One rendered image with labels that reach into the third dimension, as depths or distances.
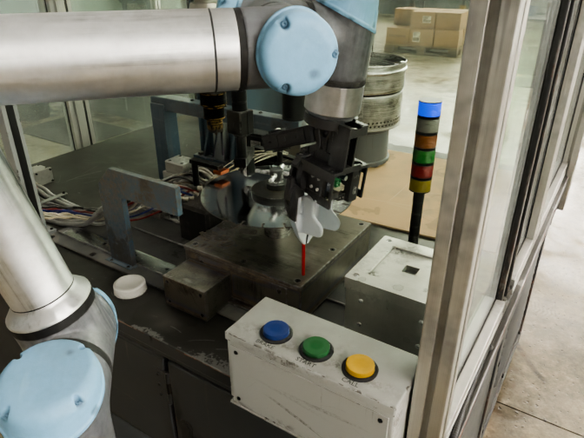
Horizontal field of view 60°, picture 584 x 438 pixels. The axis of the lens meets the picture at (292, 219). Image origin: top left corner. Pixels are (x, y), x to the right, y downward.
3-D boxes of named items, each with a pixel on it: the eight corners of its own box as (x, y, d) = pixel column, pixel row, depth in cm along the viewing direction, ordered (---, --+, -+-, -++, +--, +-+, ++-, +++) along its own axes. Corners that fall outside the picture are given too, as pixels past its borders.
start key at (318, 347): (335, 352, 75) (335, 341, 74) (321, 368, 72) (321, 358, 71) (311, 342, 77) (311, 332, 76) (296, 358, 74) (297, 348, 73)
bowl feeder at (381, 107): (410, 155, 191) (421, 56, 175) (376, 182, 168) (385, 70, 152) (338, 141, 206) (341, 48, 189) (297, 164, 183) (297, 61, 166)
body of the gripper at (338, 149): (326, 215, 68) (340, 129, 62) (282, 189, 73) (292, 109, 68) (362, 201, 73) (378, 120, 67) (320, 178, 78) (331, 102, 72)
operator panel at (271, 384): (414, 432, 79) (426, 358, 72) (386, 487, 71) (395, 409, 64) (267, 363, 93) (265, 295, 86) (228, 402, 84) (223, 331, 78)
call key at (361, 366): (378, 371, 71) (380, 360, 71) (366, 388, 69) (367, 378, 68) (353, 360, 73) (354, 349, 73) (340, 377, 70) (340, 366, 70)
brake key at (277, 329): (294, 335, 78) (294, 325, 77) (280, 350, 75) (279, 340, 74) (273, 326, 80) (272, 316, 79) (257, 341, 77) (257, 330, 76)
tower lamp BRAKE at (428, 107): (443, 114, 101) (445, 99, 100) (435, 119, 98) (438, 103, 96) (421, 110, 103) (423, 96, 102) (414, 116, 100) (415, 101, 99)
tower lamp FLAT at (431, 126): (441, 129, 103) (443, 115, 101) (434, 136, 99) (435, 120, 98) (420, 126, 105) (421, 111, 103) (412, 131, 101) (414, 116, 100)
